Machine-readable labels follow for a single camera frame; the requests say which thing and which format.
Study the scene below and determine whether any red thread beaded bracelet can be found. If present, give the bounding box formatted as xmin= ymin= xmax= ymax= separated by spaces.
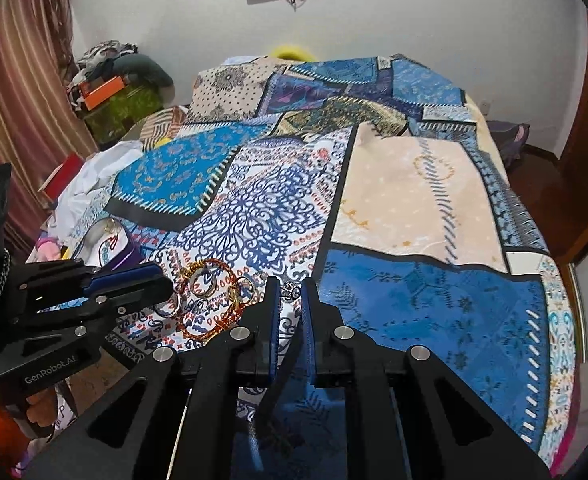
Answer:
xmin=97 ymin=233 xmax=121 ymax=267

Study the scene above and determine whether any orange braided cord bracelet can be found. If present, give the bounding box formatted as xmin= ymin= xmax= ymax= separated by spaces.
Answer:
xmin=173 ymin=258 xmax=255 ymax=344

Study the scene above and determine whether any pink plush slipper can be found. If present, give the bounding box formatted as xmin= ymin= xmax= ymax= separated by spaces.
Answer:
xmin=36 ymin=236 xmax=62 ymax=262

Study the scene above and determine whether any white crumpled cloth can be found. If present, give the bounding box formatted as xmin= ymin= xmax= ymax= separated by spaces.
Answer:
xmin=43 ymin=141 xmax=143 ymax=245

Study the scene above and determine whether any red and white box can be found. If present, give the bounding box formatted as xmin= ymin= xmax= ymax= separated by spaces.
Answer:
xmin=38 ymin=153 xmax=84 ymax=202

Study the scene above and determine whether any striped brown cushion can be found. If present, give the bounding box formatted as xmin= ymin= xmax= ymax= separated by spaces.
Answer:
xmin=138 ymin=105 xmax=187 ymax=152

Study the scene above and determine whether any green patterned box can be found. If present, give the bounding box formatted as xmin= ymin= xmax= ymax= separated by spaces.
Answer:
xmin=83 ymin=84 xmax=163 ymax=150

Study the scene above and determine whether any orange box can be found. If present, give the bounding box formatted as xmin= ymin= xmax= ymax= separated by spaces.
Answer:
xmin=83 ymin=76 xmax=126 ymax=110

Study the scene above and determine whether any striped red curtain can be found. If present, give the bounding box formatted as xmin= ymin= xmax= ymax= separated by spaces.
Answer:
xmin=0 ymin=0 xmax=97 ymax=260

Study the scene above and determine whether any pile of dark clothes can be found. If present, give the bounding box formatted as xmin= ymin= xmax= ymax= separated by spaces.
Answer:
xmin=67 ymin=40 xmax=173 ymax=96

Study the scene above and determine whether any patchwork patterned bedspread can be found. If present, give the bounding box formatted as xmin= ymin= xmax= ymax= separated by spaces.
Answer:
xmin=72 ymin=53 xmax=578 ymax=470

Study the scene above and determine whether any yellow pillow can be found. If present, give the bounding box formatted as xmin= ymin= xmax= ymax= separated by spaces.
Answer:
xmin=269 ymin=44 xmax=317 ymax=62

